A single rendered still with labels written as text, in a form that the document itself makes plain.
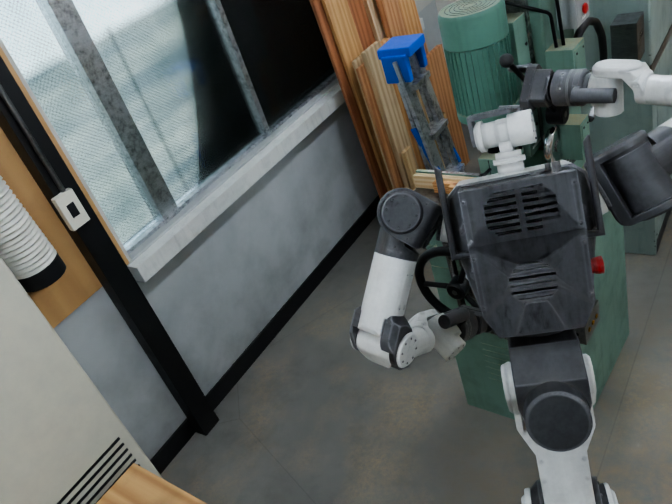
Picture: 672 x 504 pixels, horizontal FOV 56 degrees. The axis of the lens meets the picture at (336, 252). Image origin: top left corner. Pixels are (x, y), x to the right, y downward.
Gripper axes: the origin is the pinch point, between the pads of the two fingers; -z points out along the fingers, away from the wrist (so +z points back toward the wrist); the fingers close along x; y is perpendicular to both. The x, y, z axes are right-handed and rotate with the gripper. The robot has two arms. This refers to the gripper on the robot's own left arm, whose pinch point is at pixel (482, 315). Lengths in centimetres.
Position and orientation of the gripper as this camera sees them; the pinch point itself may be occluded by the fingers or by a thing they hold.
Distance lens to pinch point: 178.6
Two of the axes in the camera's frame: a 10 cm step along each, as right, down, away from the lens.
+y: 0.5, -9.8, -1.9
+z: -6.4, 1.1, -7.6
